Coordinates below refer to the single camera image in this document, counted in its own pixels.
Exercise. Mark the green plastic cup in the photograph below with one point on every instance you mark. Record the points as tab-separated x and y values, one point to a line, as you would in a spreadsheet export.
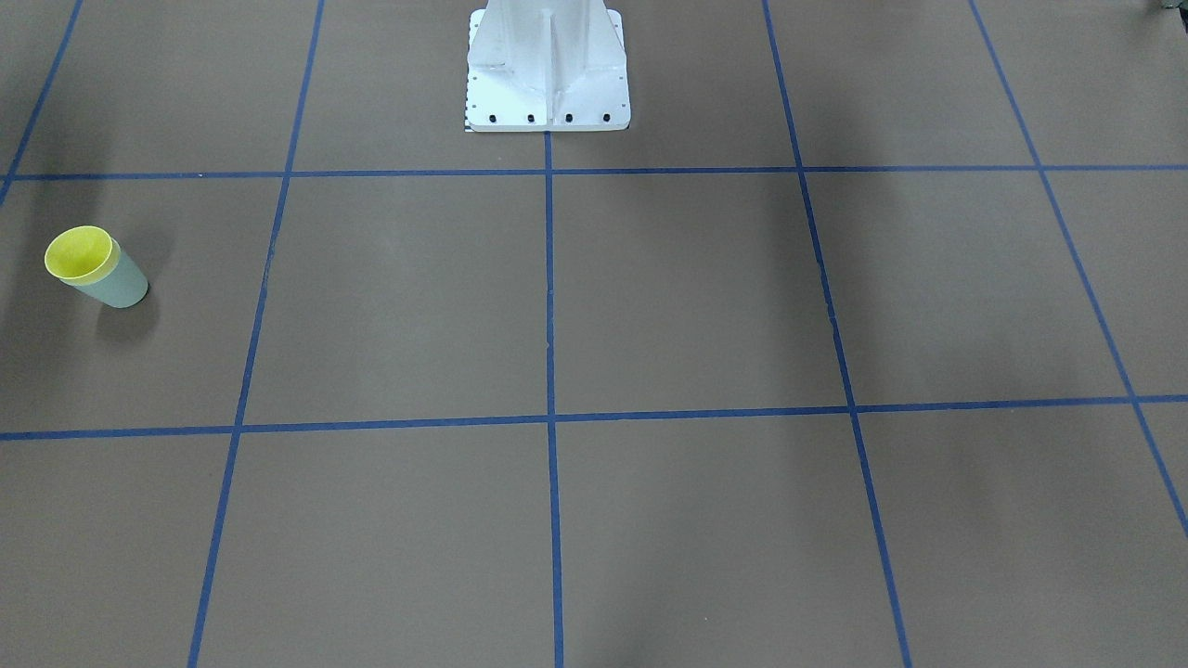
118	282

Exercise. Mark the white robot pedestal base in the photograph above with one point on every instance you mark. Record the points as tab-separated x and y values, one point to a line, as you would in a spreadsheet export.
546	67

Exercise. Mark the yellow plastic cup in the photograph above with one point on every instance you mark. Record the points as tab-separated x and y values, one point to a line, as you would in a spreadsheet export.
83	255

